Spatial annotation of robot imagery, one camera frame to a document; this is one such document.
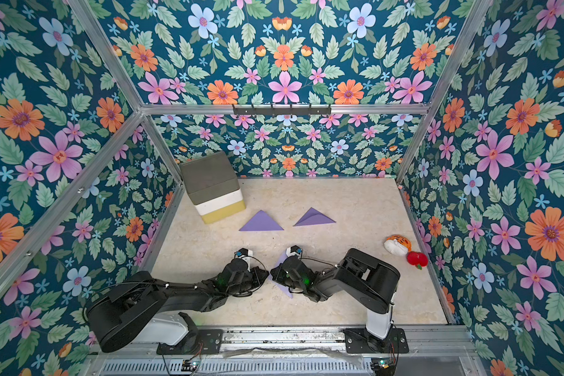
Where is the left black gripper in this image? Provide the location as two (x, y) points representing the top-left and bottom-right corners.
(226, 266), (271, 298)

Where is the pale purple paper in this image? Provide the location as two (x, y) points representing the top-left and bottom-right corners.
(270, 252), (293, 299)

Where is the purple square paper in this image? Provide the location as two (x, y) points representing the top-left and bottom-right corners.
(240, 210), (285, 232)
(295, 208), (335, 227)

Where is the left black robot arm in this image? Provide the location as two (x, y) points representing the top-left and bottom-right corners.
(85, 256), (269, 353)

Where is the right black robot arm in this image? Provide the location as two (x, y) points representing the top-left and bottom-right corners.
(269, 246), (400, 341)

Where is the grey white yellow block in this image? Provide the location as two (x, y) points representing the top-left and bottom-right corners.
(180, 151), (246, 224)

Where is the orange white plush toy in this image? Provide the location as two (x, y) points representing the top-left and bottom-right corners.
(383, 235), (412, 256)

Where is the red plush toy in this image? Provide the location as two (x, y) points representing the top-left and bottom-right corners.
(407, 252), (429, 269)

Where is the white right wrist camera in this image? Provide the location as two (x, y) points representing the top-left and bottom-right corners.
(285, 245), (303, 259)

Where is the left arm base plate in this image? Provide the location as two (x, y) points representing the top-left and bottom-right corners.
(157, 329), (223, 356)

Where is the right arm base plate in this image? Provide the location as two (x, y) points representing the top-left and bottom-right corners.
(342, 324), (410, 354)

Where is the black hook rail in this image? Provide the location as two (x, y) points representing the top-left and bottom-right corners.
(232, 104), (332, 117)

